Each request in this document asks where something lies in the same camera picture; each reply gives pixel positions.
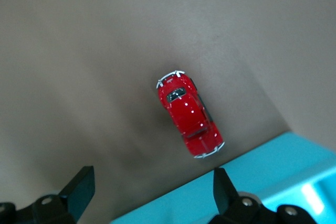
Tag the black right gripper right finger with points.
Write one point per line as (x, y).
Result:
(228, 200)

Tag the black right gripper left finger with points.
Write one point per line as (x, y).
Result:
(76, 190)

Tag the red beetle toy car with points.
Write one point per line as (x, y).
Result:
(189, 113)

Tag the blue plastic box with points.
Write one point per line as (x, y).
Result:
(275, 169)

